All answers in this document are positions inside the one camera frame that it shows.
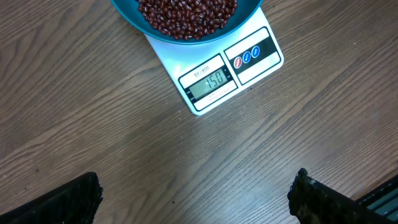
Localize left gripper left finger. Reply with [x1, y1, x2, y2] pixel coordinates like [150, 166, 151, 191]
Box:
[1, 172, 103, 224]

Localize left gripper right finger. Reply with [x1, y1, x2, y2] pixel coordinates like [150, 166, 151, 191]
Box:
[287, 168, 393, 224]

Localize white digital kitchen scale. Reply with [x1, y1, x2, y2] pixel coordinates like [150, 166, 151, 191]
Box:
[147, 9, 284, 116]

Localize teal bowl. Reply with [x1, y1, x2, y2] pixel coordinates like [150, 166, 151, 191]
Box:
[111, 0, 263, 45]

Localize red beans in bowl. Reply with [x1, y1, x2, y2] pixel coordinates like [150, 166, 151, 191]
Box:
[137, 0, 238, 40]

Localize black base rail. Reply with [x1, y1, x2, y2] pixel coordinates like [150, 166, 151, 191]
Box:
[356, 175, 398, 223]

